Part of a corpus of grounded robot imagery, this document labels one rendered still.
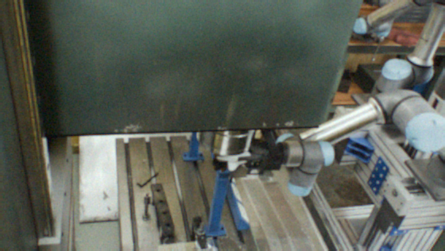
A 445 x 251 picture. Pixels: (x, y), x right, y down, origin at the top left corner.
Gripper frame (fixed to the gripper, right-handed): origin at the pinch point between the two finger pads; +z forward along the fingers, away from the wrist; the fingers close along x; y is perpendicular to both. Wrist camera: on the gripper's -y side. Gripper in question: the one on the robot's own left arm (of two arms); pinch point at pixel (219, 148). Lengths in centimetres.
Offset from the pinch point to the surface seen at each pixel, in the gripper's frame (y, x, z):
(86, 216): 85, 52, 36
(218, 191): 32.3, 14.8, -9.2
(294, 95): -26.2, -12.4, -10.2
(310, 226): 76, 32, -67
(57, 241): 7.4, -23.5, 41.3
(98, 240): 87, 39, 31
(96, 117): -19.0, -12.7, 33.6
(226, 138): -9.5, -7.6, 1.8
